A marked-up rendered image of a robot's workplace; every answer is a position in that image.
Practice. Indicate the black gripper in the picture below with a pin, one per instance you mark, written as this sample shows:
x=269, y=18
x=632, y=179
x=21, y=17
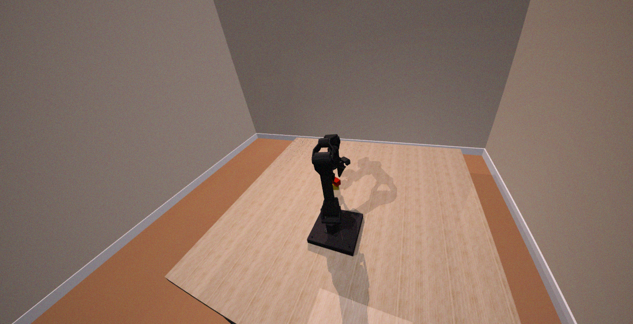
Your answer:
x=339, y=165

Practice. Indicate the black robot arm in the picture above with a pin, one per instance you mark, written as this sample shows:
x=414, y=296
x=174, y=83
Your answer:
x=323, y=164

